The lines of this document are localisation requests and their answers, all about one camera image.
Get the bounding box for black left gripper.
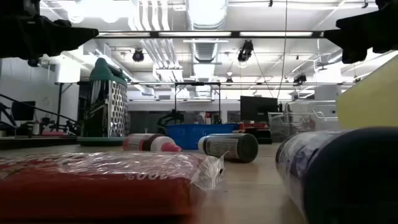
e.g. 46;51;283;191
0;0;100;60

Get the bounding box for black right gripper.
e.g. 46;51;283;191
323;0;398;64

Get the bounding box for red food colouring bottle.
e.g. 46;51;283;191
122;133;183;153

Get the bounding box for purple food colouring bottle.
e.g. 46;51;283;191
275;126;398;224

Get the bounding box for blue plastic basket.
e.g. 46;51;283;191
166;123;240;151

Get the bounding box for red snack packet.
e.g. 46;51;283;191
0;151;225;224

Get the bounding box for black food colouring bottle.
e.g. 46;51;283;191
198;133;259;164

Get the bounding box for yellow translucent tray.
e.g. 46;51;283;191
337;54;398;130

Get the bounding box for small black monitor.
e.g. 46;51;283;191
11;101;37;122

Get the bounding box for teal metal box grater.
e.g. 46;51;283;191
76;57;131;147

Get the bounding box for clear plastic container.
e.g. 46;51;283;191
267;100;340;143

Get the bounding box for large black monitor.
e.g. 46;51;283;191
239;95;279;123

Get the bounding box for red storage bins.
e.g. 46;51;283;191
239;122;270;131

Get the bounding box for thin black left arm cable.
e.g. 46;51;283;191
0;94;83;125

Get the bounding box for black metal rig frame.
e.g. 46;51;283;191
0;136;79;149

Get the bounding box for background black rig frame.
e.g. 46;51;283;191
174;82;222;124

